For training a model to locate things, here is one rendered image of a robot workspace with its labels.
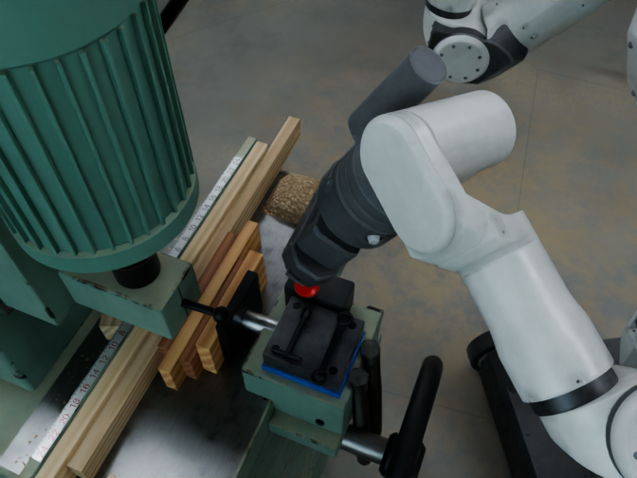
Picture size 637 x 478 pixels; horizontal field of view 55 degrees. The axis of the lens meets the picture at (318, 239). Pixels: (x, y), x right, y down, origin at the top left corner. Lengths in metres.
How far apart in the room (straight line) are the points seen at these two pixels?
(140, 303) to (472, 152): 0.39
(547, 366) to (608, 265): 1.75
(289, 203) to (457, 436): 1.02
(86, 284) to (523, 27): 0.63
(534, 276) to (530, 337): 0.04
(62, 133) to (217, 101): 2.12
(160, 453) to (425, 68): 0.55
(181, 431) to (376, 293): 1.22
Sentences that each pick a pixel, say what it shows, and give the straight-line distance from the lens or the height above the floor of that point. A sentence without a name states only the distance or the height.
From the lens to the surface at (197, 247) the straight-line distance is 0.87.
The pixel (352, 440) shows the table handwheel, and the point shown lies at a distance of 0.86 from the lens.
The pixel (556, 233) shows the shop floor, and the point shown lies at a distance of 2.22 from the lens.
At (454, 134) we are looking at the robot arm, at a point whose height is 1.33.
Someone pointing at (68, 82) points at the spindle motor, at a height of 1.39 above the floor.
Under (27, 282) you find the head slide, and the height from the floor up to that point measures 1.10.
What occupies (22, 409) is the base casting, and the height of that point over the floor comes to 0.80.
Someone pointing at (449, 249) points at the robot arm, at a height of 1.29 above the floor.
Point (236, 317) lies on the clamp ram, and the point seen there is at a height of 0.98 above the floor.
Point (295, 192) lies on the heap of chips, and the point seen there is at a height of 0.93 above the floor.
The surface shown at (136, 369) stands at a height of 0.94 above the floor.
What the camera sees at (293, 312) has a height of 1.00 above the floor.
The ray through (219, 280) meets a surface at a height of 0.96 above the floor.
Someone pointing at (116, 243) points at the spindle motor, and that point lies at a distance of 0.54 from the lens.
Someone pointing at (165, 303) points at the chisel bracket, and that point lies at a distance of 0.69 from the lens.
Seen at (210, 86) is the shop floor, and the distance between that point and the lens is 2.63.
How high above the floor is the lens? 1.65
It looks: 53 degrees down
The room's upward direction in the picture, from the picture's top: straight up
